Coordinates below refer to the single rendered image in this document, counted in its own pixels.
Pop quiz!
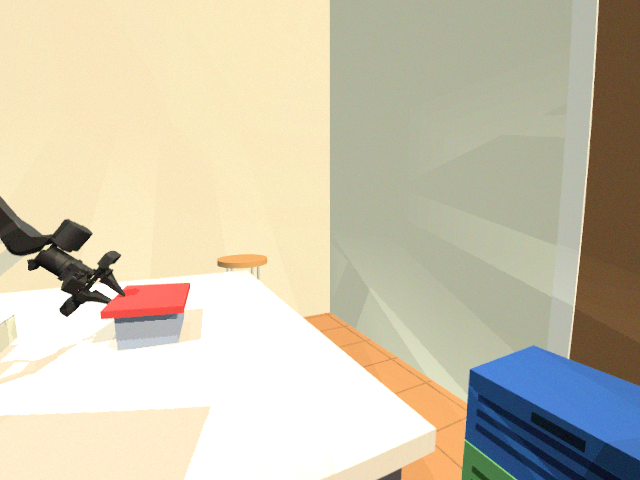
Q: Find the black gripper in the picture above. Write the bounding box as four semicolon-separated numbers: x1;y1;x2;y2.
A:
56;251;126;317

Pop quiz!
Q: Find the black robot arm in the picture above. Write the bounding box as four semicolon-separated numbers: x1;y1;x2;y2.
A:
0;196;93;296

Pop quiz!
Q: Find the red translucent box lid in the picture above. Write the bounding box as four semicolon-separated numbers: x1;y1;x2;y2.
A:
101;283;190;319

